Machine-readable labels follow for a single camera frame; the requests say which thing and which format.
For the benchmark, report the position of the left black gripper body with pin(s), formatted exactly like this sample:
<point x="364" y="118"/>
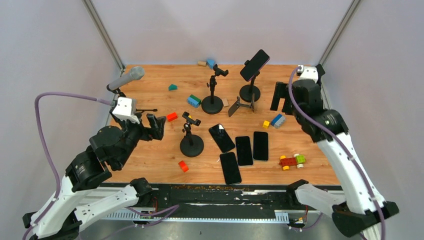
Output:
<point x="154" y="132"/>

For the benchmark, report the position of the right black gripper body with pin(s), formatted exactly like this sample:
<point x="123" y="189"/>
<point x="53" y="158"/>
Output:
<point x="282" y="90"/>

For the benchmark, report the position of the black round pole stand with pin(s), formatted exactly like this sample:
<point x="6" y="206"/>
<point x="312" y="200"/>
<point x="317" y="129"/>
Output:
<point x="247" y="90"/>

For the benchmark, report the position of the black ball-joint phone stand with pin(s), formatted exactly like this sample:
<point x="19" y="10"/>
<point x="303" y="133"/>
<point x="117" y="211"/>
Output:
<point x="191" y="145"/>

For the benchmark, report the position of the purple-edged phone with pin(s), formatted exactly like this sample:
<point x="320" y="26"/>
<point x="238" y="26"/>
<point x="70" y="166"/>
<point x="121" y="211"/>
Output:
<point x="254" y="65"/>

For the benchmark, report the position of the black desk phone stand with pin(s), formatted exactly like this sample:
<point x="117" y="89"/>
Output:
<point x="320" y="70"/>

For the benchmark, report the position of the black stand of phone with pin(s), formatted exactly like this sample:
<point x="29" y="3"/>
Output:
<point x="212" y="104"/>

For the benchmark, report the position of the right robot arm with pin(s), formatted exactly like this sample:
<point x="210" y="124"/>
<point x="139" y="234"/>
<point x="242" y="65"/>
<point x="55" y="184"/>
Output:
<point x="362" y="206"/>

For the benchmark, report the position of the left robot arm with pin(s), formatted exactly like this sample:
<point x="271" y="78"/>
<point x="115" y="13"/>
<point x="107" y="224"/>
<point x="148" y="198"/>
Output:
<point x="63" y="217"/>

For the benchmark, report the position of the black microphone tripod stand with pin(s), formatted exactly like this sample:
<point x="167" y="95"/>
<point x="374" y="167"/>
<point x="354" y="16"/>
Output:
<point x="119" y="93"/>

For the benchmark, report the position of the red wooden block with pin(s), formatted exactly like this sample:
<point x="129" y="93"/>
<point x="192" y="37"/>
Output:
<point x="172" y="116"/>

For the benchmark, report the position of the blue grey lego brick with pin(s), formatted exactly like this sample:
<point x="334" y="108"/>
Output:
<point x="278" y="121"/>

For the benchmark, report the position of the small yellow cube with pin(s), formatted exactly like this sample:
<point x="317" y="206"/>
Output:
<point x="266" y="124"/>

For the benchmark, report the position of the orange red block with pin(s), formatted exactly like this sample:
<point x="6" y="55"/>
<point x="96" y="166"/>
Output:
<point x="184" y="167"/>

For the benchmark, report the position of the teal triangular block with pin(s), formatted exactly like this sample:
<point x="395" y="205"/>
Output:
<point x="172" y="87"/>

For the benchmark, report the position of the blue green lego brick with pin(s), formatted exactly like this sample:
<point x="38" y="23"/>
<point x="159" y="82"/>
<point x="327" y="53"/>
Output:
<point x="194" y="101"/>

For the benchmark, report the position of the beige wooden block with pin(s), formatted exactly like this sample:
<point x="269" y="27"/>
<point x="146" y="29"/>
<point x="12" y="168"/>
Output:
<point x="225" y="102"/>

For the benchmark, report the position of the grey microphone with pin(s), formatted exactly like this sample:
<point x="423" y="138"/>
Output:
<point x="134" y="74"/>

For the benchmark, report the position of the red lego toy car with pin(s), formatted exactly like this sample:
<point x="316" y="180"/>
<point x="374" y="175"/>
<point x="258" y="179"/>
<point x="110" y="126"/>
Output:
<point x="298" y="161"/>

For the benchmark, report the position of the blue triangular block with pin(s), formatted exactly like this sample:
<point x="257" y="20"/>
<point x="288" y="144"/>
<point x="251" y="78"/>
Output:
<point x="210" y="63"/>

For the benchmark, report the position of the tan wooden cylinder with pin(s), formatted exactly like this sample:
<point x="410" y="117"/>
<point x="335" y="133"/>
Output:
<point x="202" y="63"/>

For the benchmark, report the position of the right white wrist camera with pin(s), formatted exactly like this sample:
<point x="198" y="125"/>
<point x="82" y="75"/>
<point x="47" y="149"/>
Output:
<point x="307" y="73"/>

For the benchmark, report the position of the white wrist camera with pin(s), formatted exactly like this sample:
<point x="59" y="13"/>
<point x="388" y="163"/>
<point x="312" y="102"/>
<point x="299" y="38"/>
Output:
<point x="307" y="73"/>
<point x="125" y="110"/>

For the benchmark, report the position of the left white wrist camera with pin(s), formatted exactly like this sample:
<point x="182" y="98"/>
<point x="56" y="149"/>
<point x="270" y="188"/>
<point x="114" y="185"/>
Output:
<point x="125" y="110"/>

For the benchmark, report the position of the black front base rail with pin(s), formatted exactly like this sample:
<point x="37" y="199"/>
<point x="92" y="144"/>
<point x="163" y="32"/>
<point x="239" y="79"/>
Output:
<point x="224" y="202"/>

